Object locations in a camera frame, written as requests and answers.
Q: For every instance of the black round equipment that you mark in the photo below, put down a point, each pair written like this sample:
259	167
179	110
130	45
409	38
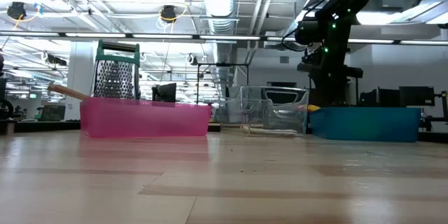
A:
7	108

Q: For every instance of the small black monitor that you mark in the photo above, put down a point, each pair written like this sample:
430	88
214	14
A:
166	92

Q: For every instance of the black monitor pair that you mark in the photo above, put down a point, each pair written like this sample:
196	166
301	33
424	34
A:
379	98

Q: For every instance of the black crossbar with light strips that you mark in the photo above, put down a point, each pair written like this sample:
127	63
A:
131	35

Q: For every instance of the vertical silver ventilation duct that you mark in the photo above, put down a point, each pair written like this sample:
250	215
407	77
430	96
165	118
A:
220	0

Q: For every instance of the yellow plastic spoon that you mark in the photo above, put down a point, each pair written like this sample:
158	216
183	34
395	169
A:
314	108

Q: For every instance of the clear plastic bin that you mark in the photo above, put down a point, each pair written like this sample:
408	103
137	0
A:
280	112

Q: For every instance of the wide black monitor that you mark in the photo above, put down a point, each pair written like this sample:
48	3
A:
416	95

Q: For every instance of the pink plastic bin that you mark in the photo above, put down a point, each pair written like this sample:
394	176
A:
140	119

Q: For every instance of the thin black frame stand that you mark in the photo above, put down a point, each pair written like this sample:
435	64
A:
224	64

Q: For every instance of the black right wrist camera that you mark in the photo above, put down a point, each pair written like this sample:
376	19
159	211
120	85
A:
305	32

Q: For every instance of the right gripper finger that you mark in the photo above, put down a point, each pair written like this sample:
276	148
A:
339	92
322	92

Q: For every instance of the blue plastic bin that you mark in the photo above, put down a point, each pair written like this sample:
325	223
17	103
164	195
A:
367	124

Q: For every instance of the dark box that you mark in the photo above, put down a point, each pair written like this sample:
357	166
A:
50	112

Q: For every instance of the black ceiling device blue tag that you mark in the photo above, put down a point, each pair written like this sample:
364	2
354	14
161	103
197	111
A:
16	10

